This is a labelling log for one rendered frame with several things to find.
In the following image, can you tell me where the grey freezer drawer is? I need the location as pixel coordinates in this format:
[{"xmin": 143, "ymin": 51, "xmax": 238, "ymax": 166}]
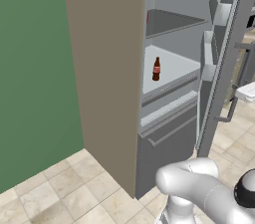
[{"xmin": 134, "ymin": 101, "xmax": 200, "ymax": 200}]

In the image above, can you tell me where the grey freezer drawer handle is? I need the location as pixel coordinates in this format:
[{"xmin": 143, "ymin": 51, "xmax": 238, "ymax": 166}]
[{"xmin": 146, "ymin": 114, "xmax": 197, "ymax": 148}]

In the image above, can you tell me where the grey fridge door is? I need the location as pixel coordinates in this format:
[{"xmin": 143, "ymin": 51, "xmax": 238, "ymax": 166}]
[{"xmin": 194, "ymin": 0, "xmax": 255, "ymax": 158}]

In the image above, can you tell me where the dark fridge shelf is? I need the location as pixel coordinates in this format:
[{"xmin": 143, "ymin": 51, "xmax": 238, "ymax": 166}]
[{"xmin": 145, "ymin": 8, "xmax": 209, "ymax": 40}]

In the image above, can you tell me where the beige fridge housing panel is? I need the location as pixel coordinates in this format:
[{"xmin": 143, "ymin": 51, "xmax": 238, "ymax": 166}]
[{"xmin": 61, "ymin": 0, "xmax": 148, "ymax": 200}]

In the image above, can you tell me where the brown soda bottle red label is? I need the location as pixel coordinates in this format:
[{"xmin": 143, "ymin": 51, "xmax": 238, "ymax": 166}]
[{"xmin": 151, "ymin": 56, "xmax": 162, "ymax": 83}]

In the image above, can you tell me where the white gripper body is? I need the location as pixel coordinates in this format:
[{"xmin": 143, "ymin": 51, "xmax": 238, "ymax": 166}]
[{"xmin": 234, "ymin": 82, "xmax": 255, "ymax": 104}]

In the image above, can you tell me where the grey fridge door bin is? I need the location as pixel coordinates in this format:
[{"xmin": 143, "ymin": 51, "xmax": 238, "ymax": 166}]
[
  {"xmin": 208, "ymin": 0, "xmax": 234, "ymax": 26},
  {"xmin": 199, "ymin": 30, "xmax": 221, "ymax": 83}
]

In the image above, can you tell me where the grey fridge door handle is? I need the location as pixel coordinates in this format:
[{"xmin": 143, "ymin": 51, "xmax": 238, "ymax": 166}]
[{"xmin": 214, "ymin": 42, "xmax": 255, "ymax": 123}]

